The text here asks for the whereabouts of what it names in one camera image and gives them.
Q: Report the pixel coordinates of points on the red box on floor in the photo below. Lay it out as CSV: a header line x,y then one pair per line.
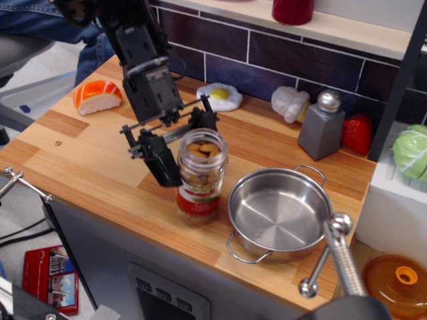
x,y
49,275

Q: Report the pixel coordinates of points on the grey toy oven front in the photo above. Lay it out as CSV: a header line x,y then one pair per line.
x,y
158,297

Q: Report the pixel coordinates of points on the dark red cup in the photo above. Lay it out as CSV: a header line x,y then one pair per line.
x,y
293,12

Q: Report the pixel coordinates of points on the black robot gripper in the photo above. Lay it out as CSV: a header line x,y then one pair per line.
x,y
162,117

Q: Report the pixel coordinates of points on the toy fried egg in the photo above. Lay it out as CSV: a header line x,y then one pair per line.
x,y
221,97

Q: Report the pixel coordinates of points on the wooden wall shelf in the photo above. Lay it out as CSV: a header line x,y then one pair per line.
x,y
361,36

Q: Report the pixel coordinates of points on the orange pot lid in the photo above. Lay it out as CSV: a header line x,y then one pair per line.
x,y
400,283

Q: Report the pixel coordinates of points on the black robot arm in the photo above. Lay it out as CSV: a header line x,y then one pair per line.
x,y
142,49

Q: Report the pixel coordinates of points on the clear jar of almonds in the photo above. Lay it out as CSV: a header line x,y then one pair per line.
x,y
202,161

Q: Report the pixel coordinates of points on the toy salmon sushi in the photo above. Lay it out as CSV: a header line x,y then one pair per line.
x,y
97,96

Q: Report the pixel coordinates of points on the grey salt shaker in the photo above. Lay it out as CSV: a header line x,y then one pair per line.
x,y
320,135

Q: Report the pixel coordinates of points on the red toy strawberry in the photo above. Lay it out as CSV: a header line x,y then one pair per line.
x,y
357,133

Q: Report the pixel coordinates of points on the green toy cabbage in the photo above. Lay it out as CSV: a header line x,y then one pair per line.
x,y
409,152

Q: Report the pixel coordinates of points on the stainless steel pot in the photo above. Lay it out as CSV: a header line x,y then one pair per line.
x,y
277,215

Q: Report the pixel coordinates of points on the person leg in jeans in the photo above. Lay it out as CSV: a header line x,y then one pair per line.
x,y
41,19

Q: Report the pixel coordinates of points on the white toy cauliflower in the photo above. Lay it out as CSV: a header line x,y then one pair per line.
x,y
290,103

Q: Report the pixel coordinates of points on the metal clamp screw left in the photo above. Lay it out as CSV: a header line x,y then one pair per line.
x,y
18,179

